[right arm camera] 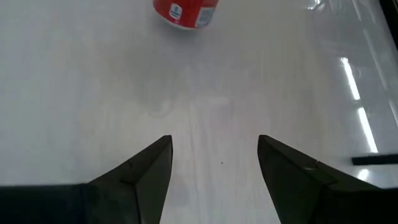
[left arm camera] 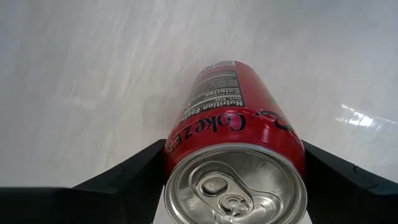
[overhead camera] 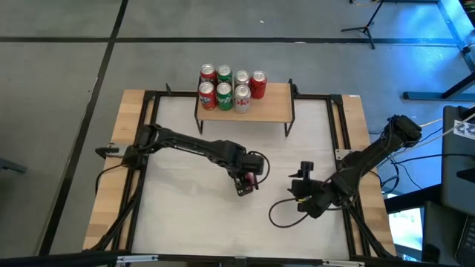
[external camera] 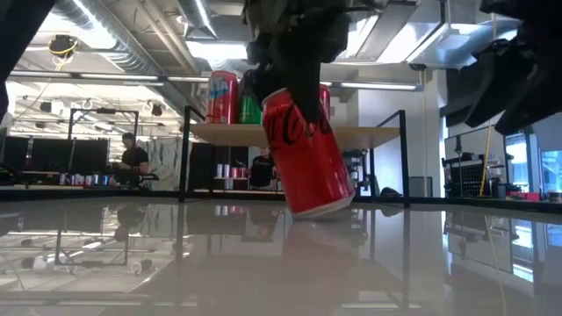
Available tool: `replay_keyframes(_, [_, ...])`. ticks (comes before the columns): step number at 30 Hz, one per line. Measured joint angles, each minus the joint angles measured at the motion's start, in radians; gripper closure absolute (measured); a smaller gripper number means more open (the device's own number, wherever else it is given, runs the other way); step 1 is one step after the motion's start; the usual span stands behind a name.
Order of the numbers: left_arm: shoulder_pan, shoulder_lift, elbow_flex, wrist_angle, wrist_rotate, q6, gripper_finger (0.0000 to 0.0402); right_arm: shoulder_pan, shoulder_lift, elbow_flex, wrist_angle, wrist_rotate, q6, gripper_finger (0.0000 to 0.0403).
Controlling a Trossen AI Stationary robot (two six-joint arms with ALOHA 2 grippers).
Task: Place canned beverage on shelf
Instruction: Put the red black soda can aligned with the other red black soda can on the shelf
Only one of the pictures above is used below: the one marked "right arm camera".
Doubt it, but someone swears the white work surface mat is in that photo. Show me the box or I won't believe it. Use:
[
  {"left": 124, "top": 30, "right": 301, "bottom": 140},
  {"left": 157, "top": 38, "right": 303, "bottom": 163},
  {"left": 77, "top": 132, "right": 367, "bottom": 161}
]
[{"left": 0, "top": 0, "right": 398, "bottom": 224}]

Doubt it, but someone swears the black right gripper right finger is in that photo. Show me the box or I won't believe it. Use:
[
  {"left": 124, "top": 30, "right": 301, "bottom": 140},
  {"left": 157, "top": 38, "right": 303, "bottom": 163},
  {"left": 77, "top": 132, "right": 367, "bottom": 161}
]
[{"left": 257, "top": 134, "right": 384, "bottom": 224}]

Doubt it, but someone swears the black flat bar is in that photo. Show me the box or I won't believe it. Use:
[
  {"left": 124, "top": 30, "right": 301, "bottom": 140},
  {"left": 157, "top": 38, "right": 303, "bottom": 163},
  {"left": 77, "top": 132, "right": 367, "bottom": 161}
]
[{"left": 351, "top": 154, "right": 398, "bottom": 166}]

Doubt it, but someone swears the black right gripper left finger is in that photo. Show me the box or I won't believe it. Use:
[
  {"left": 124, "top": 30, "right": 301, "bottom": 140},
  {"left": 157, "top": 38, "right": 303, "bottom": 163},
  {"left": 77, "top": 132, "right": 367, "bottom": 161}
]
[{"left": 83, "top": 134, "right": 174, "bottom": 224}]

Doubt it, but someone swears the red soda can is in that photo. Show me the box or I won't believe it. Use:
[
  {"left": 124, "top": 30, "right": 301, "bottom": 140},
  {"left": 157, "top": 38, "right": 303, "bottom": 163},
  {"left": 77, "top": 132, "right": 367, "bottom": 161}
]
[{"left": 152, "top": 0, "right": 220, "bottom": 30}]

